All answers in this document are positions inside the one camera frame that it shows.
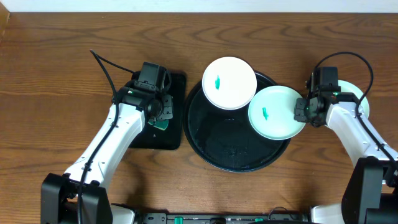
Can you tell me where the black rectangular tray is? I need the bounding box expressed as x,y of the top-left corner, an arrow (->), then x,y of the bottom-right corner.
129,70 -> 187,150

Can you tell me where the green scrub sponge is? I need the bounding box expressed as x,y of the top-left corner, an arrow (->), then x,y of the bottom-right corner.
148,119 -> 169,131

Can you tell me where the black round tray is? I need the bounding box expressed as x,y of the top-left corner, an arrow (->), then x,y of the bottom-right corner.
183,82 -> 290,172

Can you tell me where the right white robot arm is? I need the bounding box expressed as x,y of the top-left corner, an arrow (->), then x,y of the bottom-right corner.
294,92 -> 397,223

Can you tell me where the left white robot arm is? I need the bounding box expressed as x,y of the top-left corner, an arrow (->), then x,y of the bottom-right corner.
40,87 -> 174,223

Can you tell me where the pale green plate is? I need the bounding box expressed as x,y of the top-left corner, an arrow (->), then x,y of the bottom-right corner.
248,85 -> 305,140

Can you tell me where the white plate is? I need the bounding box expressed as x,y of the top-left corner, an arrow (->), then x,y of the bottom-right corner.
201,57 -> 257,110

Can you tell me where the light blue plate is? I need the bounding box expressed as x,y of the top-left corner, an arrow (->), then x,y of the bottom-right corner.
338,80 -> 370,118

